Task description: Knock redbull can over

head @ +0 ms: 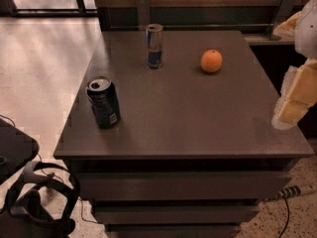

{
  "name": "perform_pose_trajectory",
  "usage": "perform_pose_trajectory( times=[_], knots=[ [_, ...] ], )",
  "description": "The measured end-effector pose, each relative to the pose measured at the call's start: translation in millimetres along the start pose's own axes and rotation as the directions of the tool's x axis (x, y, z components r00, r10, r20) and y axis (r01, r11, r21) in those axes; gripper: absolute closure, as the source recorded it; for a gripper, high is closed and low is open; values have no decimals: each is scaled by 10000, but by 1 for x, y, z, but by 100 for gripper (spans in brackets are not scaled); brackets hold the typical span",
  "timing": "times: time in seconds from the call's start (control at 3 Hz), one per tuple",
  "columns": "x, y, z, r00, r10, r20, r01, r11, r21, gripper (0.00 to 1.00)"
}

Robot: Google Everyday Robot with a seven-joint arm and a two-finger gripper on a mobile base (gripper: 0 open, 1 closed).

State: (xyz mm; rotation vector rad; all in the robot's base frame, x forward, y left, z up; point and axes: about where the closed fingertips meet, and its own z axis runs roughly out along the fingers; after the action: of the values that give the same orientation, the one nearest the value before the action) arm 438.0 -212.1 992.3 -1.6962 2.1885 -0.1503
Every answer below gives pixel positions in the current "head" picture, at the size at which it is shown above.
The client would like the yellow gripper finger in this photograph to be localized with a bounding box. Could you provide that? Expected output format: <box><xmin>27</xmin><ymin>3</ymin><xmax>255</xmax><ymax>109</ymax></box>
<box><xmin>280</xmin><ymin>59</ymin><xmax>317</xmax><ymax>108</ymax></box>
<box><xmin>271</xmin><ymin>98</ymin><xmax>308</xmax><ymax>130</ymax></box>

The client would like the redbull can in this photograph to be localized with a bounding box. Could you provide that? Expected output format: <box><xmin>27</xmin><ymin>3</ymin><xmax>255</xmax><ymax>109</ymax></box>
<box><xmin>146</xmin><ymin>24</ymin><xmax>163</xmax><ymax>69</ymax></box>

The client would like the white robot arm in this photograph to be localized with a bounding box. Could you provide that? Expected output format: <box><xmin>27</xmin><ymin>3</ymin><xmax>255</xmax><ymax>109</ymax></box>
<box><xmin>271</xmin><ymin>0</ymin><xmax>317</xmax><ymax>130</ymax></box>

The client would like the black soda can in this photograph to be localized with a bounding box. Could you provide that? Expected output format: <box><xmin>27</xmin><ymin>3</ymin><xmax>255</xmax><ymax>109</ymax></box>
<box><xmin>86</xmin><ymin>76</ymin><xmax>121</xmax><ymax>128</ymax></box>

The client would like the orange fruit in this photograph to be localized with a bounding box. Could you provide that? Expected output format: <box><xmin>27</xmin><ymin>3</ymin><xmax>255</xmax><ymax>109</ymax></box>
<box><xmin>200</xmin><ymin>50</ymin><xmax>223</xmax><ymax>73</ymax></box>

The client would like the dark drawer cabinet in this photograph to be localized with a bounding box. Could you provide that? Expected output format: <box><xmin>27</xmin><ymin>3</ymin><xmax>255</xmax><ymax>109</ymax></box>
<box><xmin>54</xmin><ymin>31</ymin><xmax>312</xmax><ymax>238</ymax></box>

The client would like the black chair seat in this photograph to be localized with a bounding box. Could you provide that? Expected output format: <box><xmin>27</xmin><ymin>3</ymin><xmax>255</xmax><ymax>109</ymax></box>
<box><xmin>0</xmin><ymin>119</ymin><xmax>40</xmax><ymax>184</ymax></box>

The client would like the black VR headset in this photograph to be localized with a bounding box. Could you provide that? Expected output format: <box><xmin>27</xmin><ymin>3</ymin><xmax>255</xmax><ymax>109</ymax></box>
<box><xmin>4</xmin><ymin>161</ymin><xmax>80</xmax><ymax>238</ymax></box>

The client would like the grey metal wall bracket right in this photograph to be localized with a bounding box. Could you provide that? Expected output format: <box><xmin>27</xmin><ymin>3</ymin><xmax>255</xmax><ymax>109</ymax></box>
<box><xmin>265</xmin><ymin>0</ymin><xmax>295</xmax><ymax>41</ymax></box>

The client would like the grey metal wall bracket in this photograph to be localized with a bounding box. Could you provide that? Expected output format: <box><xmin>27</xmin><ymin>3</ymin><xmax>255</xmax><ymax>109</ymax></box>
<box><xmin>265</xmin><ymin>0</ymin><xmax>295</xmax><ymax>41</ymax></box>
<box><xmin>136</xmin><ymin>0</ymin><xmax>151</xmax><ymax>31</ymax></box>

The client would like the striped cable on floor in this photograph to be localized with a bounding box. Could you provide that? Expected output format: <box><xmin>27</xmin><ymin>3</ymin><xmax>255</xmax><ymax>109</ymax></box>
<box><xmin>264</xmin><ymin>184</ymin><xmax>317</xmax><ymax>238</ymax></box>

